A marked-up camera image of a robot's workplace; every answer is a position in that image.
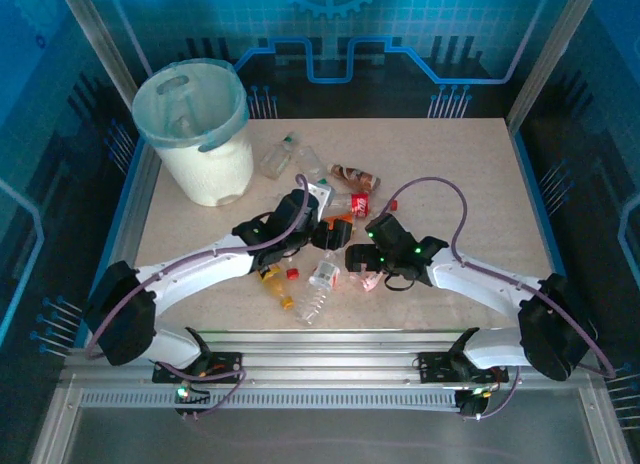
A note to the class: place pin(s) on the orange juice bottle yellow cap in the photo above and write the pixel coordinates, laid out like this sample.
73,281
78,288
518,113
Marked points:
275,284

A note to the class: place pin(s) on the brown label plastic bottle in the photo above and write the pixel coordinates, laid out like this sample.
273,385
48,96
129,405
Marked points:
355,176

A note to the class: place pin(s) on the plain clear plastic bottle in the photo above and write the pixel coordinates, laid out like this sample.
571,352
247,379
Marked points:
184,119

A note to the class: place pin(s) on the pink drink bottle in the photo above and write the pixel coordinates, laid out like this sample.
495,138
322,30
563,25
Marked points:
369,284

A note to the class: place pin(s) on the red label bottle red cap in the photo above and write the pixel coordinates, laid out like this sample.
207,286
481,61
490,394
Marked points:
292,273

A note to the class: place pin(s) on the blue plastic bin liner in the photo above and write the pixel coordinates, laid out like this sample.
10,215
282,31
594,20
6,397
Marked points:
200,104

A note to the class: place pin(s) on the ribbed clear water bottle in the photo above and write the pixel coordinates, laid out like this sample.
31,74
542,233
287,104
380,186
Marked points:
322,279

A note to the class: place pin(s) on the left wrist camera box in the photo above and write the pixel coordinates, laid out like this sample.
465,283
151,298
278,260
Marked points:
322,194

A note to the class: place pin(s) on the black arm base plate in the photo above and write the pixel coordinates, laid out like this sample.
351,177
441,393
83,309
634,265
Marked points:
225,359
435,369

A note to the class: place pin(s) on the orange label clear bottle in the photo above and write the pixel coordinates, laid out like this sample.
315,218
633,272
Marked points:
342,218

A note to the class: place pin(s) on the grey metal panel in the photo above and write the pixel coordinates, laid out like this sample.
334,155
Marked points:
325,439

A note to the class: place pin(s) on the clear round bottle green cap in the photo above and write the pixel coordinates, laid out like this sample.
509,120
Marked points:
310,159

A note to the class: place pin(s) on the cola bottle script logo label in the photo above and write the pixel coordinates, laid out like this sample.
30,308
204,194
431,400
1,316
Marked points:
359,204

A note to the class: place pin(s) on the table side rail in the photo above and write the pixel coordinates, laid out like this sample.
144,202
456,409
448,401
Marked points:
532,194
145,184

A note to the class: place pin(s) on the aluminium frame post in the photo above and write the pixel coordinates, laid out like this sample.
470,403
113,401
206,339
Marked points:
547,59
107,34

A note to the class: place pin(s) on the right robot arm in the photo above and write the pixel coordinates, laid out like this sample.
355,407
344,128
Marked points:
480,284

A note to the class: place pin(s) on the aluminium frame rail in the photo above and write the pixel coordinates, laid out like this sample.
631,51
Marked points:
325,354

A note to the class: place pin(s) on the clear square bottle green cap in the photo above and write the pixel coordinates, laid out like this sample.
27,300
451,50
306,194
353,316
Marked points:
275,163

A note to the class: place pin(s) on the white plastic waste bin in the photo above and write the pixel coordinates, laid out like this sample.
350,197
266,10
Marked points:
220,174

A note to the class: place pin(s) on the black controller box with LED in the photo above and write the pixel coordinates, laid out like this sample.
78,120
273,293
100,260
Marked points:
470,406
192,396

